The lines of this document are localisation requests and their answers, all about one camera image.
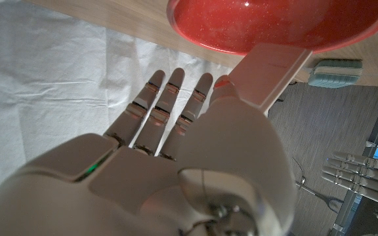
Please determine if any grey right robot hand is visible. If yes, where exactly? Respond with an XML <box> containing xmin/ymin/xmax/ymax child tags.
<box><xmin>0</xmin><ymin>68</ymin><xmax>297</xmax><ymax>236</ymax></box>

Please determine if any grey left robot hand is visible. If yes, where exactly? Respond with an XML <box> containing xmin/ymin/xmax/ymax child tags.
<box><xmin>321</xmin><ymin>151</ymin><xmax>378</xmax><ymax>214</ymax></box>

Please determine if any red bowl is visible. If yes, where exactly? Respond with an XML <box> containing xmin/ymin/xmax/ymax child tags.
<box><xmin>166</xmin><ymin>0</ymin><xmax>378</xmax><ymax>56</ymax></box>

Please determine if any teal sponge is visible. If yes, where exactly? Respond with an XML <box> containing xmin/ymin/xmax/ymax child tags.
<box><xmin>308</xmin><ymin>58</ymin><xmax>363</xmax><ymax>89</ymax></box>

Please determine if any white curtain backdrop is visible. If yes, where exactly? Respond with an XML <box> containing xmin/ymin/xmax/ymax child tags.
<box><xmin>0</xmin><ymin>0</ymin><xmax>234</xmax><ymax>210</ymax></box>

